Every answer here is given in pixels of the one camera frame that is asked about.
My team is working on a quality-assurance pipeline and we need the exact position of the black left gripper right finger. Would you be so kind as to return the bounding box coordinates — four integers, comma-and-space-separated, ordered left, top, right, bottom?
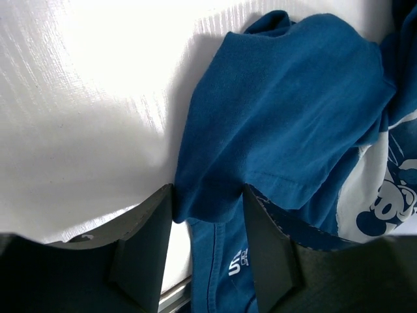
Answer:
241, 183, 372, 313

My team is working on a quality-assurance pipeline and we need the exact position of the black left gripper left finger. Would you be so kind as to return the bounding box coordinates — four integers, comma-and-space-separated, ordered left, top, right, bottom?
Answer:
65, 183, 174, 313

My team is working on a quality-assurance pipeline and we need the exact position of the blue printed t shirt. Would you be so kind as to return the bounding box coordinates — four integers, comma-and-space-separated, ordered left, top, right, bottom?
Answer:
173, 1, 416, 312

